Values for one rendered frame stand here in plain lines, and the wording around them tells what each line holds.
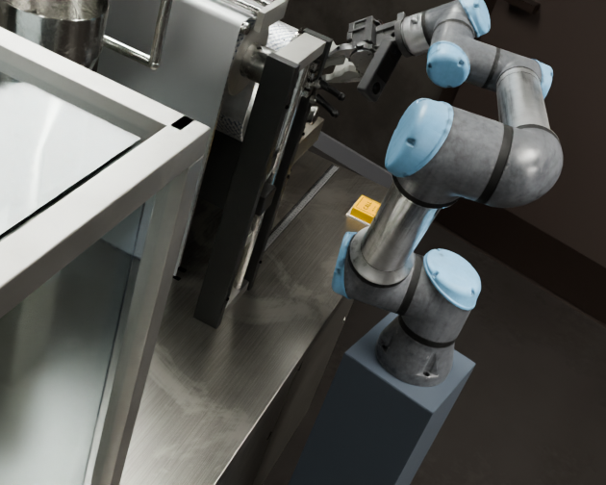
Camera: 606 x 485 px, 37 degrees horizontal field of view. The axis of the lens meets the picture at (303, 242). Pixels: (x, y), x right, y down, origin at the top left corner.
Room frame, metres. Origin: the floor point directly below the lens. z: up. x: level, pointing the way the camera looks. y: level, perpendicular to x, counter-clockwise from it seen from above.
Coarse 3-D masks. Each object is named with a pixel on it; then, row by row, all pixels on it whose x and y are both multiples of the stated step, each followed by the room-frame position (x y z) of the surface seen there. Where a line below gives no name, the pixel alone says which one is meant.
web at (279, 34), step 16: (256, 16) 1.45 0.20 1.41; (272, 32) 1.66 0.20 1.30; (288, 32) 1.67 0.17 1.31; (272, 48) 1.64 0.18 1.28; (224, 96) 1.52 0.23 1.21; (240, 96) 1.51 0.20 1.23; (224, 112) 1.52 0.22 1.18; (240, 112) 1.51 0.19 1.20; (224, 128) 1.52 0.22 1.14; (240, 128) 1.51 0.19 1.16
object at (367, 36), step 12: (360, 24) 1.69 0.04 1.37; (372, 24) 1.68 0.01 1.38; (384, 24) 1.68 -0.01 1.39; (396, 24) 1.65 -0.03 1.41; (348, 36) 1.67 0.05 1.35; (360, 36) 1.67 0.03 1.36; (372, 36) 1.65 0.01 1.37; (384, 36) 1.66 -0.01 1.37; (396, 36) 1.63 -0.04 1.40; (372, 48) 1.63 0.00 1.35; (348, 60) 1.64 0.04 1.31; (360, 60) 1.64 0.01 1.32
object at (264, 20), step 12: (216, 0) 1.39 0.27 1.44; (228, 0) 1.38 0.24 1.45; (240, 0) 1.38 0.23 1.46; (252, 0) 1.41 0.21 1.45; (264, 0) 1.41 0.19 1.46; (276, 0) 1.43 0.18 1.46; (288, 0) 1.45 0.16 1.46; (240, 12) 1.38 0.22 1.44; (252, 12) 1.37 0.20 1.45; (264, 12) 1.36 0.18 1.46; (276, 12) 1.41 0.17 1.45; (264, 24) 1.37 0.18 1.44
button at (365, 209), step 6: (360, 198) 1.82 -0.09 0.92; (366, 198) 1.83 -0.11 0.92; (360, 204) 1.79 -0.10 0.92; (366, 204) 1.80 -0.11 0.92; (372, 204) 1.81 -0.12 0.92; (378, 204) 1.82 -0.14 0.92; (354, 210) 1.77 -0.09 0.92; (360, 210) 1.77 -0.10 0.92; (366, 210) 1.78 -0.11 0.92; (372, 210) 1.78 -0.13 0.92; (354, 216) 1.77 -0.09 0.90; (360, 216) 1.76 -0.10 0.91; (366, 216) 1.76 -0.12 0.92; (372, 216) 1.76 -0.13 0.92
